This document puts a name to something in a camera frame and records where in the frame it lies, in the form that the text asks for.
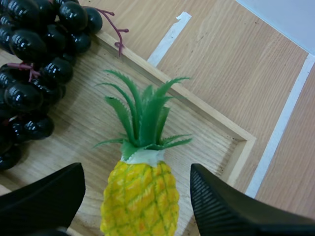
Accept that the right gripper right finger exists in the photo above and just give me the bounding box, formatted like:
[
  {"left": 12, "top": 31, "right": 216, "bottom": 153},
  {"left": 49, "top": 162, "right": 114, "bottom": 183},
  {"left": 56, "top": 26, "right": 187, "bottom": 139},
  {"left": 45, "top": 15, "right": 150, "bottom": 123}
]
[{"left": 190, "top": 163, "right": 315, "bottom": 236}]

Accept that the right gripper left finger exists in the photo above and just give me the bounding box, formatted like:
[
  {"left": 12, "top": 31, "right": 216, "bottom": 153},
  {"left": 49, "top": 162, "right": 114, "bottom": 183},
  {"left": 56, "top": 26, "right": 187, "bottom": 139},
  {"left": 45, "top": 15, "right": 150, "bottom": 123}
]
[{"left": 0, "top": 162, "right": 86, "bottom": 236}]

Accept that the yellow toy pineapple green crown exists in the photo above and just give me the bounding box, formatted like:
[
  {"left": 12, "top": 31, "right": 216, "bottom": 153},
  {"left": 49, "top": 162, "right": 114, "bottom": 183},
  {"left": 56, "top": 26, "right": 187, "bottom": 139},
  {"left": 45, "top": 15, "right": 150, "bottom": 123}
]
[{"left": 93, "top": 69, "right": 193, "bottom": 236}]

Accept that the shallow wooden tray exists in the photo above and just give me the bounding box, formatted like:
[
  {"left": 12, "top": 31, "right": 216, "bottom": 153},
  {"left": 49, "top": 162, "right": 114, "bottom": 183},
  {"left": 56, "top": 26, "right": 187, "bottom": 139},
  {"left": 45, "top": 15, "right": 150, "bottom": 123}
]
[{"left": 0, "top": 30, "right": 257, "bottom": 236}]

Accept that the bunch of dark toy grapes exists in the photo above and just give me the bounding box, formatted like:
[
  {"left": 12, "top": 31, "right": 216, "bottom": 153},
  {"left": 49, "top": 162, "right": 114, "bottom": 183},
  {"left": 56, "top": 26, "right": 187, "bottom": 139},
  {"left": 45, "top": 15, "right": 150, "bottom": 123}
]
[{"left": 0, "top": 0, "right": 129, "bottom": 171}]

